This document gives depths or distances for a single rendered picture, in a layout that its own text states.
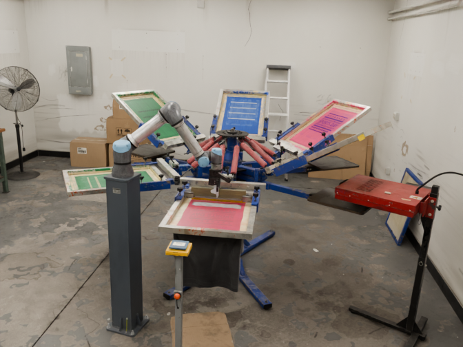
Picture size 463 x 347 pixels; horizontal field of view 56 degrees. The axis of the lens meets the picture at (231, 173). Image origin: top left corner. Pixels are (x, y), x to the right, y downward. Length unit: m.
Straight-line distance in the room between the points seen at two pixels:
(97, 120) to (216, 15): 2.67
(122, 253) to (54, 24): 5.47
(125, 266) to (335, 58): 5.03
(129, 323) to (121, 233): 0.72
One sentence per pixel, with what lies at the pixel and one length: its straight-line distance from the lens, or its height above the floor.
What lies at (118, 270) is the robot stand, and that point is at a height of 0.50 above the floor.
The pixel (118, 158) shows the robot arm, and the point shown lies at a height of 1.33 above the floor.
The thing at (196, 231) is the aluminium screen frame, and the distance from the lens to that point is 2.74.
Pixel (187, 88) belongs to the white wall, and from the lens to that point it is 7.38.
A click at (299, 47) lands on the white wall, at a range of 7.18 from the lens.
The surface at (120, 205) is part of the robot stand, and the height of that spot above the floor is 1.01.
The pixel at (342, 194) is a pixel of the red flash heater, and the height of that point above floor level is 1.06.
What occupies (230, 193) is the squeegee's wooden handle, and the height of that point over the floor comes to 1.03.
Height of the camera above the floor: 2.12
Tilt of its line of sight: 17 degrees down
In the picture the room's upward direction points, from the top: 2 degrees clockwise
